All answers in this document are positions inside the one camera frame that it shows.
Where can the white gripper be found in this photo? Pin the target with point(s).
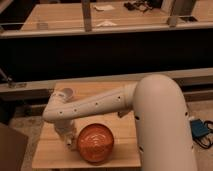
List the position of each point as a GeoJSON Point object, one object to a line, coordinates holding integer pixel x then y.
{"type": "Point", "coordinates": [67, 132]}

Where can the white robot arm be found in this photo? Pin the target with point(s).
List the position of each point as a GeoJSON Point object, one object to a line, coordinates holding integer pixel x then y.
{"type": "Point", "coordinates": [162, 121]}

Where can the orange ceramic bowl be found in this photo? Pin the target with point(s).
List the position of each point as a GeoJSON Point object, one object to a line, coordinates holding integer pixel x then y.
{"type": "Point", "coordinates": [95, 143]}

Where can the brown cardboard box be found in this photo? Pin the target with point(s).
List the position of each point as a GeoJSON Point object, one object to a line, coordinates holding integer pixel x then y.
{"type": "Point", "coordinates": [12, 148]}

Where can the white paper on workbench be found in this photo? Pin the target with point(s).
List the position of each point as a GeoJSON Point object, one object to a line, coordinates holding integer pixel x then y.
{"type": "Point", "coordinates": [106, 24]}

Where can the white paper sheet far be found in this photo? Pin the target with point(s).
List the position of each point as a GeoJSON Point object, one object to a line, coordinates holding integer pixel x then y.
{"type": "Point", "coordinates": [103, 7]}

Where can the blue box on floor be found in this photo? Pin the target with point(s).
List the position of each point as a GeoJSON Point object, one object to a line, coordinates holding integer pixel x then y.
{"type": "Point", "coordinates": [198, 128]}

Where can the black tools on workbench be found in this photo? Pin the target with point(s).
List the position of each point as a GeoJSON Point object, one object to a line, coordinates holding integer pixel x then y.
{"type": "Point", "coordinates": [140, 5]}

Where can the metal frame post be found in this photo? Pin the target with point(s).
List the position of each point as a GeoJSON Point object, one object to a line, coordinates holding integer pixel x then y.
{"type": "Point", "coordinates": [86, 15]}
{"type": "Point", "coordinates": [181, 9]}

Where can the metal frame post right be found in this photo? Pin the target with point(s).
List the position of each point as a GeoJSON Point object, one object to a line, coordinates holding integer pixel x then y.
{"type": "Point", "coordinates": [181, 9]}

